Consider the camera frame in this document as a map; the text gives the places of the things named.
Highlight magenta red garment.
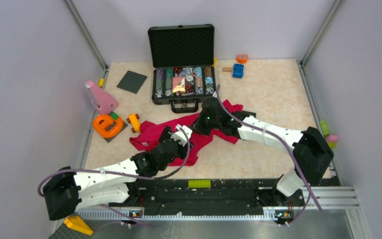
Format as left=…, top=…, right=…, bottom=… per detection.
left=129, top=100, right=244, bottom=167

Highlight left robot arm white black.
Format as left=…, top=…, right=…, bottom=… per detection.
left=38, top=124, right=193, bottom=221

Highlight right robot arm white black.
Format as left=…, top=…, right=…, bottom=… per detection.
left=191, top=98, right=334, bottom=205

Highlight lime green lego brick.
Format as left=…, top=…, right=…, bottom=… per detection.
left=188, top=180, right=211, bottom=189

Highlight yellow toy car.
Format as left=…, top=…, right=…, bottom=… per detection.
left=127, top=114, right=141, bottom=133

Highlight black poker chip case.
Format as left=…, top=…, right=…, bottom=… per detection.
left=147, top=24, right=216, bottom=114

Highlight blue toy mallet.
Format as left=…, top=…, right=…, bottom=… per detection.
left=222, top=63, right=244, bottom=79

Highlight green small brick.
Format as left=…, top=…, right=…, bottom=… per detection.
left=109, top=112, right=119, bottom=120

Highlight orange tape dispenser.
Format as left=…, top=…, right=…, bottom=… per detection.
left=236, top=54, right=249, bottom=64

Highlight pink plastic stand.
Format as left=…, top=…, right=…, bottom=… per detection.
left=85, top=81, right=119, bottom=115

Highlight dark grey lego baseplate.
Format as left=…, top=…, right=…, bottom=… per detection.
left=116, top=71, right=147, bottom=94

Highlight small yellow block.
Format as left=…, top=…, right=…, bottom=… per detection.
left=98, top=78, right=105, bottom=88

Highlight yellow wedge block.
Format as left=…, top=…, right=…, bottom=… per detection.
left=64, top=216, right=94, bottom=236

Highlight green pink toy blocks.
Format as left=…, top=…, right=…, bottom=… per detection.
left=319, top=120, right=339, bottom=149

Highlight grey studded mat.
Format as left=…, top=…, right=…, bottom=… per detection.
left=49, top=224, right=88, bottom=239

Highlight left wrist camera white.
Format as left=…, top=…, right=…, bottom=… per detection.
left=171, top=124, right=192, bottom=146

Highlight orange plastic ring toy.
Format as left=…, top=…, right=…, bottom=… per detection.
left=93, top=115, right=124, bottom=139

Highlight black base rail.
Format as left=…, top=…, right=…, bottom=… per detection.
left=109, top=179, right=305, bottom=216

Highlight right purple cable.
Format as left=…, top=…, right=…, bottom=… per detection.
left=214, top=84, right=323, bottom=228

